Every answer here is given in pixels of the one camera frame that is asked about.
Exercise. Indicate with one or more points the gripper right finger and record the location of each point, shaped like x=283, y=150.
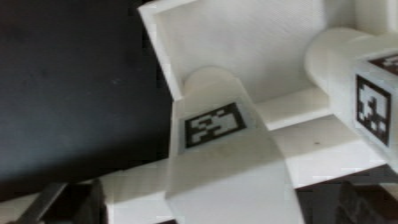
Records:
x=363, y=205

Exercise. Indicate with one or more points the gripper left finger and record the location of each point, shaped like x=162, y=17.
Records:
x=70, y=204

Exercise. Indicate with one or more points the white chair leg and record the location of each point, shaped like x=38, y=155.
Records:
x=352, y=69
x=230, y=186

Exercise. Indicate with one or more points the white chair seat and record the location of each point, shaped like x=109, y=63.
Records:
x=242, y=38

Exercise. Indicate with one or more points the white front fence rail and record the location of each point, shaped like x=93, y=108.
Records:
x=325, y=154

